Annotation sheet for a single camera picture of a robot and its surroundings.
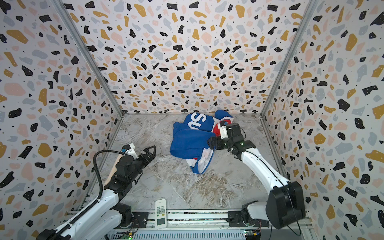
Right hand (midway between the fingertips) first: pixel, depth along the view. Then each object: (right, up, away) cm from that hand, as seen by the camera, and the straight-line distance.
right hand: (211, 138), depth 82 cm
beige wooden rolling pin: (-57, -19, +5) cm, 61 cm away
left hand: (-32, -5, -2) cm, 33 cm away
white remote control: (-26, -38, -8) cm, 47 cm away
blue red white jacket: (-14, -3, +13) cm, 19 cm away
